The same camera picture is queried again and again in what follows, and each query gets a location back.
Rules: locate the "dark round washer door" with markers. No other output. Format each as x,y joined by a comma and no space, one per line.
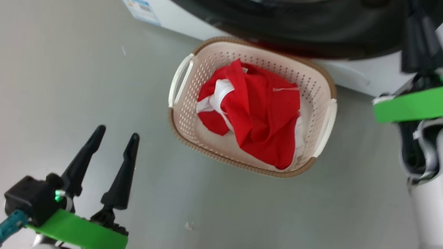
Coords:
328,26

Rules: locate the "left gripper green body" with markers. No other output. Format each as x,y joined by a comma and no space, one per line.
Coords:
82,231

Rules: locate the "blue energy label sticker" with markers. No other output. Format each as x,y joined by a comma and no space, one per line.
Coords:
140,9

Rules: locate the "cream perforated laundry basket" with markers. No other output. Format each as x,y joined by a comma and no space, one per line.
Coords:
214,53

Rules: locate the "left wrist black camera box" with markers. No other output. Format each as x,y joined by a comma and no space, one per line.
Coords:
30,197

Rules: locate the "white front-loading washing machine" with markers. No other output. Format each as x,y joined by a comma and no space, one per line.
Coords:
176,16

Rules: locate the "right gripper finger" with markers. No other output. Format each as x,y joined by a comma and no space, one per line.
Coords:
434,53
411,43

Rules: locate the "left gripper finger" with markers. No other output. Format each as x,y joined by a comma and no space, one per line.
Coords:
78,169
121,184

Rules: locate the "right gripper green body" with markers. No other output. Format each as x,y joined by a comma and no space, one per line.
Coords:
431,103

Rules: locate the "plain red garment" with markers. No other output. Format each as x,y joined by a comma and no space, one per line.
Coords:
266,118

